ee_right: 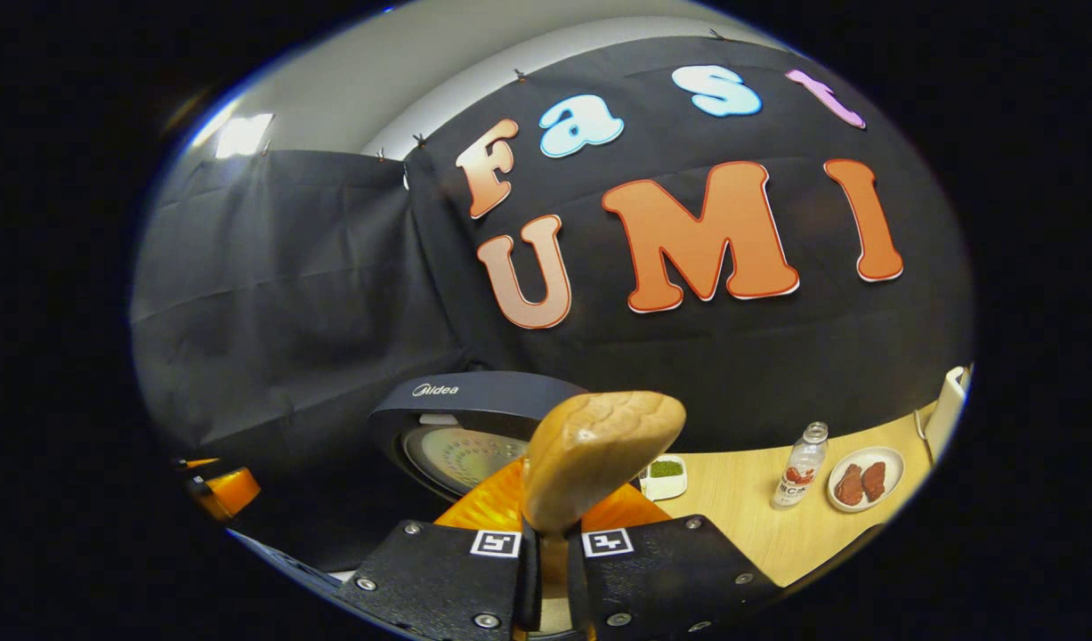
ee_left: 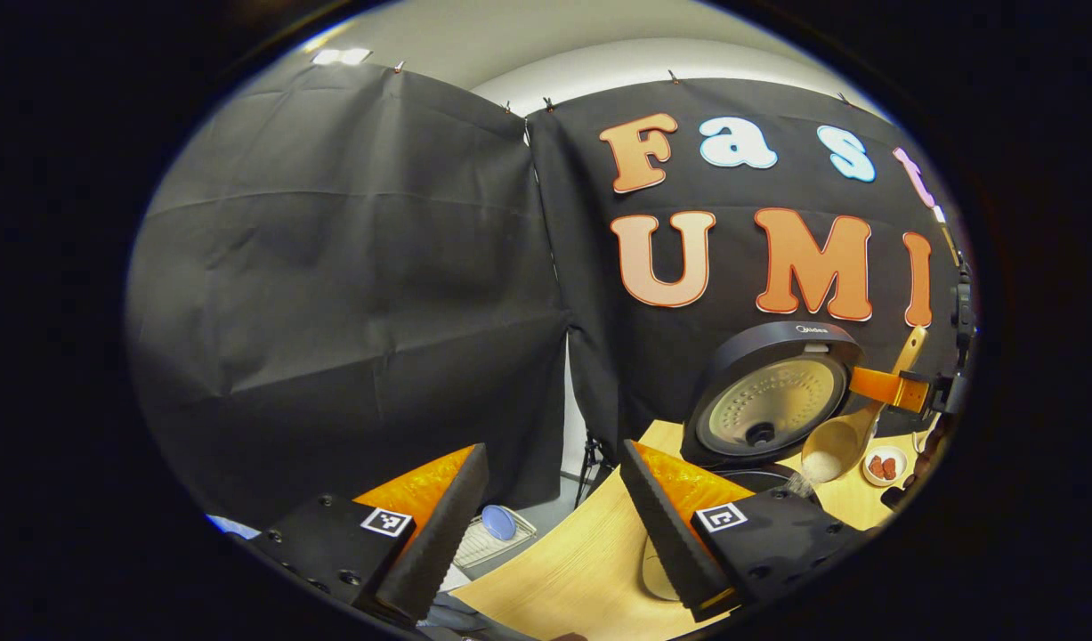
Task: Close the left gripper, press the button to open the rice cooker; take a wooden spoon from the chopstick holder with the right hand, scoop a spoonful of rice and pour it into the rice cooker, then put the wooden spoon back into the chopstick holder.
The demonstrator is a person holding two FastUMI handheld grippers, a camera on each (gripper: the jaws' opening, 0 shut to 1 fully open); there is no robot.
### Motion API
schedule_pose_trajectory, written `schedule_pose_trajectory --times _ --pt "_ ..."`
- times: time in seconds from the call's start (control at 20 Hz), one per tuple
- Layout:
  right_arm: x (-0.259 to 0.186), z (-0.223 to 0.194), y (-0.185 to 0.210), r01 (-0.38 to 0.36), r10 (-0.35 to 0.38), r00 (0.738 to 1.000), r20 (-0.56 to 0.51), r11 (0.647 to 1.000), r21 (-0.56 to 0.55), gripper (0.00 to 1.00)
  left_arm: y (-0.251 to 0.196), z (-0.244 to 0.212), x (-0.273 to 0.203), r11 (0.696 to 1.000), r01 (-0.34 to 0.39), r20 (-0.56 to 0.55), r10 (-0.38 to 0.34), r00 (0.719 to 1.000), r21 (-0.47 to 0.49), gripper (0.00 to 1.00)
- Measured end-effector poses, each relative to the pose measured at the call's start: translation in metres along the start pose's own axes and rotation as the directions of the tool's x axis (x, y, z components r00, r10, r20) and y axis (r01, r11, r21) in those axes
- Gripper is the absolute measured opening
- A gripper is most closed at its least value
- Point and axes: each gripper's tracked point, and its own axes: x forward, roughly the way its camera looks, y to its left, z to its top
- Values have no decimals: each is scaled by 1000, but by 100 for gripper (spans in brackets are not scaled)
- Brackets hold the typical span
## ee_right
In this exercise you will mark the dark rice cooker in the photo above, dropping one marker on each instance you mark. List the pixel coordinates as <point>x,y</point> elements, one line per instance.
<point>474,401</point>

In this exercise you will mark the green beans heap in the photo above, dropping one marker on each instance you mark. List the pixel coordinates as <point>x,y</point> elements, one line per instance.
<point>666,468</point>

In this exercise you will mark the red meat piece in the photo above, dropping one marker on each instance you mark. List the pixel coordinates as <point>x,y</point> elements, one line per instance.
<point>874,481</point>
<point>850,486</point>

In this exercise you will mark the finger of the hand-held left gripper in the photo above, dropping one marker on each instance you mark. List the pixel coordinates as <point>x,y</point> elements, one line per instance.
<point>230,490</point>

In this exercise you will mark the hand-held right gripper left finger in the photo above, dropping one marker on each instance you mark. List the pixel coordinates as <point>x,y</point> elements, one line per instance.
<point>439,574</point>

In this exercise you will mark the white divided dish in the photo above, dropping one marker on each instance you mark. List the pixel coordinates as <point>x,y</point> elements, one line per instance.
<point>666,485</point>

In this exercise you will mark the white toaster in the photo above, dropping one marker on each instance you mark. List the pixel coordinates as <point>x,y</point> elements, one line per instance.
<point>948,414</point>

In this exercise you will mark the ceiling light panel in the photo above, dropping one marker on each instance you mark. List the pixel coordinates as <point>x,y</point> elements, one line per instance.
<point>243,135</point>

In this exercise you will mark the white round plate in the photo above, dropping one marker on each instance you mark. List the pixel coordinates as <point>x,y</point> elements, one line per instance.
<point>893,463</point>

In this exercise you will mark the black backdrop cloth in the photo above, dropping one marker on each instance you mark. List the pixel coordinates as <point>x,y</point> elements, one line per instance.
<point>287,312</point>

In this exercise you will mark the small clear bottle red label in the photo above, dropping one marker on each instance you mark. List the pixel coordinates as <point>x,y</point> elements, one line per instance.
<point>799,472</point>

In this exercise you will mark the wooden spoon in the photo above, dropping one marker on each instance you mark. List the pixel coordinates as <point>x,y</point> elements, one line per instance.
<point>599,445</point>

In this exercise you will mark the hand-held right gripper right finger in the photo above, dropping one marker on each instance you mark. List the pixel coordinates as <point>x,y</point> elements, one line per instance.
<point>670,570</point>

